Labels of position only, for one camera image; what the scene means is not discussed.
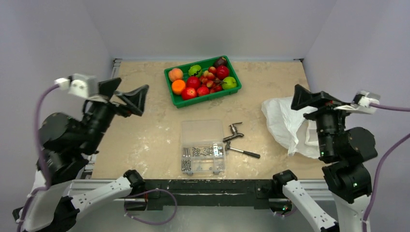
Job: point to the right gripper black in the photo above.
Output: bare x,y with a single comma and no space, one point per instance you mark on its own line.
323,108

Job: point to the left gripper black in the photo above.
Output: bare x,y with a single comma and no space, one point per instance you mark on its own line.
136,98

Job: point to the white plastic bag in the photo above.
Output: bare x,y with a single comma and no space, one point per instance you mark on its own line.
289,127

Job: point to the fake green apple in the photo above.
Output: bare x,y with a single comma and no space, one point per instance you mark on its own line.
229,83

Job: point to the fake red apple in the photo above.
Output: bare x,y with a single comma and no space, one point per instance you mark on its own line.
222,72
193,82
202,91

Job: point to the fake red cherry bunch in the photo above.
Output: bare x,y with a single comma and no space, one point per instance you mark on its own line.
209,80

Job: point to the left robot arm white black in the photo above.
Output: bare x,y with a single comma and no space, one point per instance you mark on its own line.
64,144

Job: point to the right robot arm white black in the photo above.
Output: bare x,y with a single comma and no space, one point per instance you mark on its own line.
344,152

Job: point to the fake orange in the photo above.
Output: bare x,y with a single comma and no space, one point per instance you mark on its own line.
178,86

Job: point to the fake green cracked fruit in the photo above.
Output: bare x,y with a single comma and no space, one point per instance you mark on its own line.
195,70

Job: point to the fake dark red fruit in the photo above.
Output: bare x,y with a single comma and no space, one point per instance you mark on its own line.
221,61

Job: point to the green plastic tray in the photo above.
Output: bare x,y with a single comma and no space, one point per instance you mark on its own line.
179,102

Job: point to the clear plastic screw box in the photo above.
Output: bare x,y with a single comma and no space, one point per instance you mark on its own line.
202,148

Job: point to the black base bar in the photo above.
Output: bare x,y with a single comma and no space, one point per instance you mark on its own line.
255,193

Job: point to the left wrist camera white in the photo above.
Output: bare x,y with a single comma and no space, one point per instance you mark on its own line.
81,85

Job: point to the small black-handled hammer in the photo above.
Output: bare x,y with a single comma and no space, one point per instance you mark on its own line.
228,147

